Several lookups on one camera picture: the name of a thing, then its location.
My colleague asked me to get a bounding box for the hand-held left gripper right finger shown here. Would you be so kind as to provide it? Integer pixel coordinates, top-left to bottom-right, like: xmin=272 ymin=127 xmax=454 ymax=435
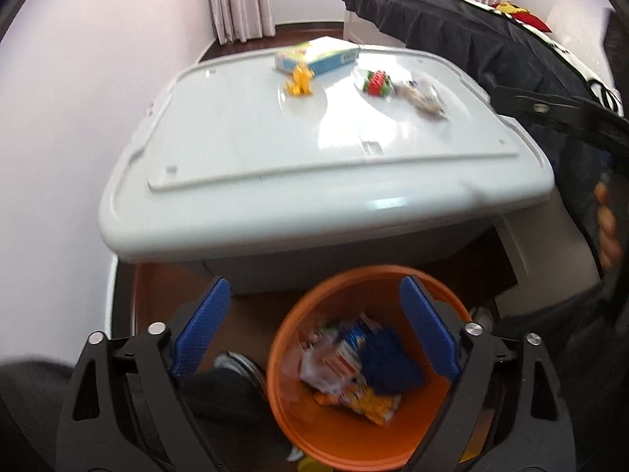
xmin=399 ymin=275 xmax=576 ymax=472

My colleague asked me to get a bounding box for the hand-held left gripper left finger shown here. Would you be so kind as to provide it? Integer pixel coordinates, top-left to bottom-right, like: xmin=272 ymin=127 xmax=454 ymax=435
xmin=56 ymin=277 xmax=232 ymax=472

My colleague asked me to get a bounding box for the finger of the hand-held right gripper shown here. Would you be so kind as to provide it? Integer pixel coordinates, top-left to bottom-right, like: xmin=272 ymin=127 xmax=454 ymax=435
xmin=491 ymin=86 xmax=629 ymax=153

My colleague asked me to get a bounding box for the blue cloth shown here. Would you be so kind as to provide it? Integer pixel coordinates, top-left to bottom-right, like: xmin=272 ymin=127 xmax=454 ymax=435
xmin=361 ymin=327 xmax=426 ymax=396

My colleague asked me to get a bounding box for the blue and white carton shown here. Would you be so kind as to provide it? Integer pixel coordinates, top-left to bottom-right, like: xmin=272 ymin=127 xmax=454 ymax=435
xmin=338 ymin=319 xmax=375 ymax=371

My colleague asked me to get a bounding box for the orange snack bag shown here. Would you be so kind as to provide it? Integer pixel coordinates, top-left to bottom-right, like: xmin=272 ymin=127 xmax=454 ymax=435
xmin=314 ymin=383 xmax=399 ymax=426

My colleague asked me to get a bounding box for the orange plastic bin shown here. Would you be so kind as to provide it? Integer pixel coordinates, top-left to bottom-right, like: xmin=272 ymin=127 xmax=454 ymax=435
xmin=266 ymin=265 xmax=473 ymax=470

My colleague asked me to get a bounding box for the person's right hand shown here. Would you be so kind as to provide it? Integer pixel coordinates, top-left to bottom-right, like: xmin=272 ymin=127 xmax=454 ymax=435
xmin=594 ymin=181 xmax=619 ymax=269

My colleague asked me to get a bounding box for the grey sneaker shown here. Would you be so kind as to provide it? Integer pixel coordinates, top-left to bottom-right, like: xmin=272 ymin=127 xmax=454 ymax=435
xmin=213 ymin=351 xmax=266 ymax=394
xmin=469 ymin=306 xmax=495 ymax=335

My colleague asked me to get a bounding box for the red pillow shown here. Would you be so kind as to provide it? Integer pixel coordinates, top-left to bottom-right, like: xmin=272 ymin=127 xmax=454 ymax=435
xmin=491 ymin=2 xmax=554 ymax=33

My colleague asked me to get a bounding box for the clear bag of small pieces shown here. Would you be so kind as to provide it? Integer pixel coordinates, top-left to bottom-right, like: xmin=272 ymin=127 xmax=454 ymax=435
xmin=395 ymin=79 xmax=450 ymax=121

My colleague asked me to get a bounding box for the bed with dark cover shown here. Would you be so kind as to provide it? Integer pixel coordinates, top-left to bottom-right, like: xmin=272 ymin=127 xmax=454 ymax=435
xmin=339 ymin=0 xmax=629 ymax=237

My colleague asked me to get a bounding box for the white plastic storage box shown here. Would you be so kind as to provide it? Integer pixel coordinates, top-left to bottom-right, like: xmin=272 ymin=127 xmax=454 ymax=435
xmin=97 ymin=44 xmax=556 ymax=296

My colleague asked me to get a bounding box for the person's left leg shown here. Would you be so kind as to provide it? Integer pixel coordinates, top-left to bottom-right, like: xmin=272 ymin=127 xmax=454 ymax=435
xmin=0 ymin=356 xmax=74 ymax=472

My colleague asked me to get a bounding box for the red and green toy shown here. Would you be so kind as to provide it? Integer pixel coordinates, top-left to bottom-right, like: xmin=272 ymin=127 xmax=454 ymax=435
xmin=362 ymin=71 xmax=394 ymax=96

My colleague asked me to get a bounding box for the blue and yellow box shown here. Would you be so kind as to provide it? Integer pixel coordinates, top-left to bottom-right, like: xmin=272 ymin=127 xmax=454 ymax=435
xmin=274 ymin=37 xmax=361 ymax=77

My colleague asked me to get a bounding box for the yellow toy figure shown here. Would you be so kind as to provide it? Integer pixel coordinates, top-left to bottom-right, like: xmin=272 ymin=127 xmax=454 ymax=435
xmin=286 ymin=65 xmax=315 ymax=96

